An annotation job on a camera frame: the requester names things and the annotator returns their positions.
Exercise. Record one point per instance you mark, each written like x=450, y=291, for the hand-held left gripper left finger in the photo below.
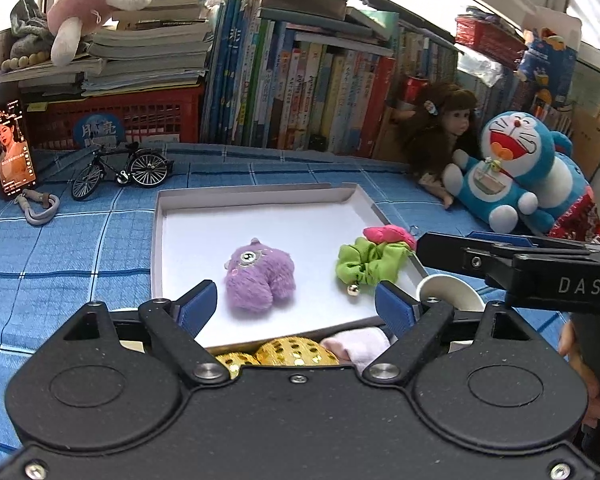
x=197, y=305

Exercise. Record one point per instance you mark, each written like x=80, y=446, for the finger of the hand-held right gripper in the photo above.
x=505, y=239
x=455, y=257

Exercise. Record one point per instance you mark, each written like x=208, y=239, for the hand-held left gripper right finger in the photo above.
x=397, y=310

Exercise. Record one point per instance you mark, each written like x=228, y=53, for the pink towel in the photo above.
x=360, y=342

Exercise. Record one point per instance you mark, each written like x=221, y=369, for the green scrunchie with bell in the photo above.
x=370, y=262

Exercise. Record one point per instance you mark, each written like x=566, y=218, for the purple plush toy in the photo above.
x=257, y=280

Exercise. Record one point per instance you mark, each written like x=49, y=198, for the white cardboard tray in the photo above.
x=205, y=240

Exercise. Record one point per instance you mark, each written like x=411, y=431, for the pink scrunchie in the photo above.
x=385, y=233

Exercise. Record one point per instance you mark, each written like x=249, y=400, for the gold sequin scrunchie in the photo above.
x=290, y=352

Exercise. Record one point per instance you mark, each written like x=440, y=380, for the person's right hand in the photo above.
x=569, y=340

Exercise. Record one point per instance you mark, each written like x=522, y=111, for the plain white paper cup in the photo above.
x=447, y=290

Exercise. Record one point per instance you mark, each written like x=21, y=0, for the red printed cloth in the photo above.
x=580, y=220

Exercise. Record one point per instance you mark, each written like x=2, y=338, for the blue cat plush toy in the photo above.
x=520, y=150

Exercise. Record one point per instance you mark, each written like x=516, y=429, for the blue checked cloth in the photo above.
x=80, y=260

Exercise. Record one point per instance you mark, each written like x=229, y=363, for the brown haired doll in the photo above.
x=450, y=115

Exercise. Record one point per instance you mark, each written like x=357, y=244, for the black miniature bicycle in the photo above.
x=147, y=170

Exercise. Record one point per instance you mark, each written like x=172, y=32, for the clear plastic bag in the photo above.
x=482, y=70

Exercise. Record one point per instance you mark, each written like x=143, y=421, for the red can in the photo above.
x=416, y=87

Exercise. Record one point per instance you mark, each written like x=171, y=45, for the blue printed package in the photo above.
x=545, y=65

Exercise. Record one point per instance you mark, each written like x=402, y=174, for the red plastic basket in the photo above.
x=145, y=115

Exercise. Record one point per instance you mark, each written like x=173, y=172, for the blue round tag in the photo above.
x=97, y=130

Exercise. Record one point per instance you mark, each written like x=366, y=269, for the small red basket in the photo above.
x=490, y=35

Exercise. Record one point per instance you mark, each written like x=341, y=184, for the row of upright books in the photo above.
x=305, y=90

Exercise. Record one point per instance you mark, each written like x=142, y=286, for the smartphone with lit screen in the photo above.
x=12, y=155

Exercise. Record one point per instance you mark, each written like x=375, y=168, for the stack of books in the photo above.
x=150, y=45

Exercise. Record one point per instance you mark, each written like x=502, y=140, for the pink plush toy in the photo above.
x=85, y=0

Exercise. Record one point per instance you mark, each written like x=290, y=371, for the grey plush toy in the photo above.
x=27, y=25

